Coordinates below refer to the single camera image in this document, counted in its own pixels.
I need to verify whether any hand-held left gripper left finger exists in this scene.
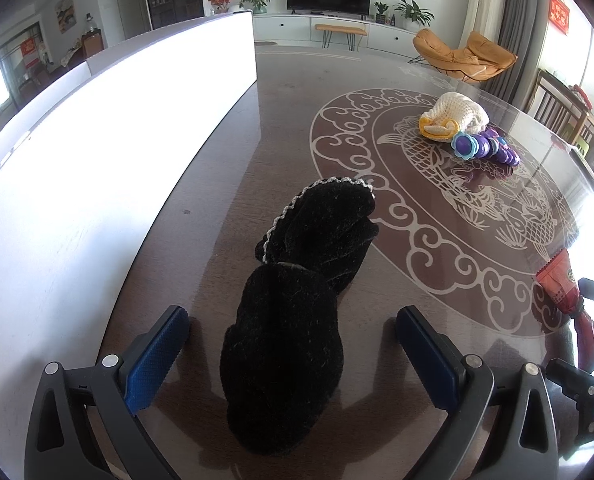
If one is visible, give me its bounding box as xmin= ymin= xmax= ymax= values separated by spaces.
xmin=24 ymin=305 xmax=190 ymax=480

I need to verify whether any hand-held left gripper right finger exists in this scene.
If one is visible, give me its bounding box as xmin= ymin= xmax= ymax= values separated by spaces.
xmin=396 ymin=305 xmax=560 ymax=480

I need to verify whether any red fabric bow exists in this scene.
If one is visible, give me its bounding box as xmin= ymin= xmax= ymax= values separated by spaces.
xmin=534 ymin=249 xmax=594 ymax=373

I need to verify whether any plain black velvet scrunchie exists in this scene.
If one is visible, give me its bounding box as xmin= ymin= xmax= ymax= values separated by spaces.
xmin=220 ymin=262 xmax=346 ymax=457

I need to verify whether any large white storage box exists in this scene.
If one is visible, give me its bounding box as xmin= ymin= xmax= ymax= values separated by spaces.
xmin=0 ymin=10 xmax=257 ymax=480

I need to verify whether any dark patterned glossy desktop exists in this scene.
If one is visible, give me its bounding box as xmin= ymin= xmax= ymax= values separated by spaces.
xmin=97 ymin=45 xmax=594 ymax=480

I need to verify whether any purple plastic toy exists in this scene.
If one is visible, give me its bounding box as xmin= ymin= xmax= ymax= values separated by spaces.
xmin=451 ymin=127 xmax=522 ymax=166

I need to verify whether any wooden slatted chair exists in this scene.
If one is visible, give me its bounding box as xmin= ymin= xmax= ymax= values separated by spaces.
xmin=524 ymin=69 xmax=594 ymax=141

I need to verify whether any cream and yellow crocheted item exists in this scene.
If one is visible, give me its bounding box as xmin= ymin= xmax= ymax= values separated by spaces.
xmin=418 ymin=92 xmax=490 ymax=141

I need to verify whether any orange lounge chair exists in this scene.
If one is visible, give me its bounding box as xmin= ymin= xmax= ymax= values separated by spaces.
xmin=409 ymin=28 xmax=519 ymax=85

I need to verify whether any grey curtain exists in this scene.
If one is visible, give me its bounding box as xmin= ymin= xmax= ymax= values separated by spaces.
xmin=497 ymin=0 xmax=553 ymax=111

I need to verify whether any red window decoration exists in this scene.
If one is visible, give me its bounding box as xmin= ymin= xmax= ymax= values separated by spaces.
xmin=550 ymin=0 xmax=570 ymax=36

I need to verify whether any covered standing air conditioner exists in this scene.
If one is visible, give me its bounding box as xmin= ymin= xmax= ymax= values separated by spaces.
xmin=460 ymin=0 xmax=508 ymax=51

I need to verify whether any wooden sideboard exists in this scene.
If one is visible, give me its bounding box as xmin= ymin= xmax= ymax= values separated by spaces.
xmin=81 ymin=30 xmax=102 ymax=58

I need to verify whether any red door decoration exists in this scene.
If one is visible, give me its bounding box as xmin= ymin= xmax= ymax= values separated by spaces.
xmin=21 ymin=37 xmax=42 ymax=68

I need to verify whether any large leafy potted plant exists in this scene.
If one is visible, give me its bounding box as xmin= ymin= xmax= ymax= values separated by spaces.
xmin=393 ymin=0 xmax=435 ymax=28

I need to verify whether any wooden bench with hairpin legs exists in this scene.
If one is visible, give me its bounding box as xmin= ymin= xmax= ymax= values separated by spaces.
xmin=314 ymin=24 xmax=368 ymax=51

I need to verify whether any white television cabinet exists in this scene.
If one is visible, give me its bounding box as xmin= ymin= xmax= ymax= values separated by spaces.
xmin=252 ymin=12 xmax=418 ymax=58

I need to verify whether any framed wall painting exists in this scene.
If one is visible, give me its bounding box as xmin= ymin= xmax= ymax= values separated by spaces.
xmin=54 ymin=0 xmax=75 ymax=35

